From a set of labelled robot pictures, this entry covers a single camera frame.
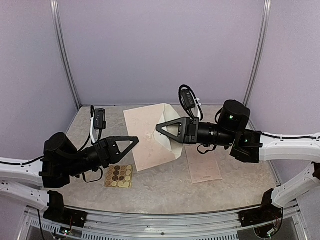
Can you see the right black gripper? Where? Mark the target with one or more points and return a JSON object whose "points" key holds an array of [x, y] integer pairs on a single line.
{"points": [[188, 130]]}

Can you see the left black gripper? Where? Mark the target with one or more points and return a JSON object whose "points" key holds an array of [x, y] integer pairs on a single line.
{"points": [[111, 155]]}

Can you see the right aluminium frame post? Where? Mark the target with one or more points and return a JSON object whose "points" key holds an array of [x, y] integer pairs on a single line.
{"points": [[259, 51]]}

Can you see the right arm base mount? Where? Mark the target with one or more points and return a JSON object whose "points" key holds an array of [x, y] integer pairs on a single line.
{"points": [[266, 212]]}

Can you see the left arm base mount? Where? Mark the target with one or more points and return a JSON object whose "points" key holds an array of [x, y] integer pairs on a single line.
{"points": [[57, 212]]}

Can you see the pink printed card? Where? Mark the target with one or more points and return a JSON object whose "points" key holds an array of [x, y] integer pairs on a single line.
{"points": [[202, 168]]}

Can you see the front aluminium rail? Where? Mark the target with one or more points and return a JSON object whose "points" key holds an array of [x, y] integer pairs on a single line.
{"points": [[101, 225]]}

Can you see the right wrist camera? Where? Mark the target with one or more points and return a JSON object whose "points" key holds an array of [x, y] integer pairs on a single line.
{"points": [[190, 102]]}

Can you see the pink envelope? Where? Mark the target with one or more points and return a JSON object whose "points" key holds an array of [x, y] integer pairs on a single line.
{"points": [[154, 149]]}

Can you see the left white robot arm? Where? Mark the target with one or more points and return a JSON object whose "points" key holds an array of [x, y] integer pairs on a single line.
{"points": [[34, 182]]}

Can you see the wax seal sticker sheet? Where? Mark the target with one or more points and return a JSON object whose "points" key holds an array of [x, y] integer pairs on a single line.
{"points": [[119, 176]]}

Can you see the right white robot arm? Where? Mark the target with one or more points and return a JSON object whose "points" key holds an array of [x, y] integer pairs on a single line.
{"points": [[248, 146]]}

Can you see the aluminium frame post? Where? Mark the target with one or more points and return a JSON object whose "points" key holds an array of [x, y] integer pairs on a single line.
{"points": [[54, 6], [259, 51]]}

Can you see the left aluminium frame post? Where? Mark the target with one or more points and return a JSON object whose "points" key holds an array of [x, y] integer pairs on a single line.
{"points": [[54, 6]]}

